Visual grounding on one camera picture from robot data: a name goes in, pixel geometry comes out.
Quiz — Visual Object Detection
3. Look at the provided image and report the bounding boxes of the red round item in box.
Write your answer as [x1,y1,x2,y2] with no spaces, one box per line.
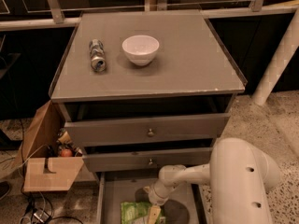
[60,148,73,157]

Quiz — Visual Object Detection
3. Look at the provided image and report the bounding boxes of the grey middle drawer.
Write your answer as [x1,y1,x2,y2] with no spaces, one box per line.
[83,147,212,173]

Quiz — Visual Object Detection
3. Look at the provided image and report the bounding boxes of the grey top drawer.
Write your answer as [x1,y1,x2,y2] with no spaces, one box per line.
[65,113,230,147]

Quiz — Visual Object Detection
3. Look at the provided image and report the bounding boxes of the black floor cables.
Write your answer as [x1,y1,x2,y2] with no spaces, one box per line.
[0,119,85,224]

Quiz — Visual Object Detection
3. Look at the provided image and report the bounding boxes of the tan packet in box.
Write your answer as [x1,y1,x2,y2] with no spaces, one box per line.
[57,129,72,145]

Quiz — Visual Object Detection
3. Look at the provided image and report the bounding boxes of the white diagonal support pole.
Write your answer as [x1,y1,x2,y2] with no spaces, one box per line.
[251,9,299,105]

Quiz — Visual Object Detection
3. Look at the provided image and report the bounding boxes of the grey drawer cabinet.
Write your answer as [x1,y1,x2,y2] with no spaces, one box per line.
[49,10,248,224]

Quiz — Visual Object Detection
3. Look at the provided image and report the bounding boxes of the brown cardboard box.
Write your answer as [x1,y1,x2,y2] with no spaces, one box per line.
[13,101,83,192]

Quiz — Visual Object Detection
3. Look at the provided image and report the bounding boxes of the grey bottom drawer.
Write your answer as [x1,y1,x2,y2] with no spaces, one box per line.
[95,169,210,224]

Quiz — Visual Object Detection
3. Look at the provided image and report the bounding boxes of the metal railing frame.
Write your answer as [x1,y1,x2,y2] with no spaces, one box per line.
[0,0,298,31]

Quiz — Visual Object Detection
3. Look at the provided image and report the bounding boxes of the grey drawer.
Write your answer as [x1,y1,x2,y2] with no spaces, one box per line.
[95,169,210,224]
[65,113,230,147]
[83,147,212,173]

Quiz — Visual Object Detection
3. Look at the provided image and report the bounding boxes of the green rice chip bag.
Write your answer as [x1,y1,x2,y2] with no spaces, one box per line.
[121,202,166,224]

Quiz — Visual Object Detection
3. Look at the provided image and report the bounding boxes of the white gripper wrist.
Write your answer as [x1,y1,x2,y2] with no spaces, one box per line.
[143,180,172,224]

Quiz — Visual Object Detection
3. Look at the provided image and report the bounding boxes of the white ceramic bowl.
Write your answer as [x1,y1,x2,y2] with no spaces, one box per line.
[121,35,160,66]

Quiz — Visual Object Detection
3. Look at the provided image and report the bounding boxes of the small power adapter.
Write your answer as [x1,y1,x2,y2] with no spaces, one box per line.
[34,209,50,224]

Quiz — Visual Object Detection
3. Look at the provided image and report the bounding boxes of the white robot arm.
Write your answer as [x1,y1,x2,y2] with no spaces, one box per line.
[146,138,280,224]

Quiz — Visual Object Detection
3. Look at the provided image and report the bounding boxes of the crushed aluminium drink can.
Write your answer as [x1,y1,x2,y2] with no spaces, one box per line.
[89,39,107,72]

